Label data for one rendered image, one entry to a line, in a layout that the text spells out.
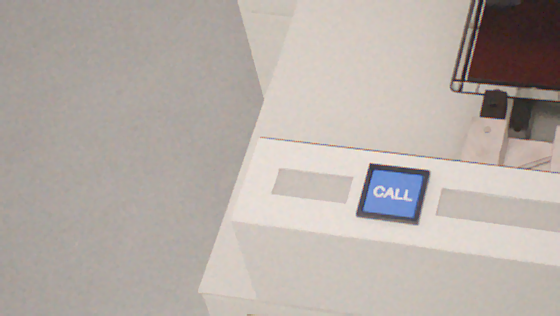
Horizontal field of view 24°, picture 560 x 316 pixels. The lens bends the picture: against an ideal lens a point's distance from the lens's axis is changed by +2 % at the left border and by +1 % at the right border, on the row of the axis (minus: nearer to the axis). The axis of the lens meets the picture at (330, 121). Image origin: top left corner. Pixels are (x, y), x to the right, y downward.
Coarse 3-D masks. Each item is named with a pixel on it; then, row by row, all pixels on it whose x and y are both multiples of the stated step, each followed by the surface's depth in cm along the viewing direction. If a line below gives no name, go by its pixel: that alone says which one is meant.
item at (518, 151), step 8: (464, 144) 129; (512, 144) 128; (520, 144) 128; (528, 144) 128; (536, 144) 128; (544, 144) 128; (552, 144) 128; (512, 152) 128; (520, 152) 127; (528, 152) 127; (536, 152) 127; (544, 152) 127; (504, 160) 127; (512, 160) 127; (520, 160) 127; (528, 160) 127; (544, 168) 126
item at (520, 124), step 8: (520, 104) 135; (528, 104) 135; (536, 104) 138; (512, 112) 134; (520, 112) 134; (528, 112) 134; (512, 120) 134; (520, 120) 134; (528, 120) 133; (512, 128) 133; (520, 128) 133; (528, 128) 133; (512, 136) 132; (520, 136) 132; (528, 136) 134
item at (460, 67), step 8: (472, 0) 137; (480, 0) 137; (472, 8) 137; (480, 8) 137; (472, 16) 136; (464, 24) 136; (464, 32) 135; (472, 32) 135; (464, 40) 134; (472, 40) 134; (464, 48) 133; (472, 48) 134; (464, 56) 133; (456, 64) 132; (464, 64) 132; (456, 72) 132; (464, 72) 132; (456, 80) 131
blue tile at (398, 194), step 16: (384, 176) 117; (400, 176) 117; (416, 176) 117; (368, 192) 117; (384, 192) 116; (400, 192) 116; (416, 192) 116; (368, 208) 116; (384, 208) 115; (400, 208) 115; (416, 208) 115
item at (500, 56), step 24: (504, 0) 137; (528, 0) 137; (552, 0) 136; (480, 24) 136; (504, 24) 135; (528, 24) 135; (552, 24) 134; (480, 48) 134; (504, 48) 133; (528, 48) 133; (552, 48) 132; (480, 72) 132; (504, 72) 131; (528, 72) 131; (552, 72) 131
